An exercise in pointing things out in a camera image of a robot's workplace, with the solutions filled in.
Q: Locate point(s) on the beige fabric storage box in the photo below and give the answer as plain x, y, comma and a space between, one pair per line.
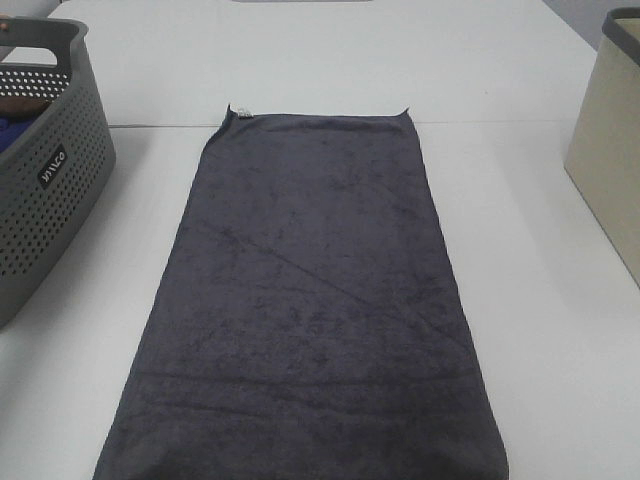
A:
603, 155

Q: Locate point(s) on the dark grey towel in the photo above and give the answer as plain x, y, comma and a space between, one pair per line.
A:
308, 323

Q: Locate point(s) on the grey perforated plastic basket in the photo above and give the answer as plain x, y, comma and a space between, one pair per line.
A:
54, 173

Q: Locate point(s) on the brown towel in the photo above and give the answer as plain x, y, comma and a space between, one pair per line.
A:
19, 107

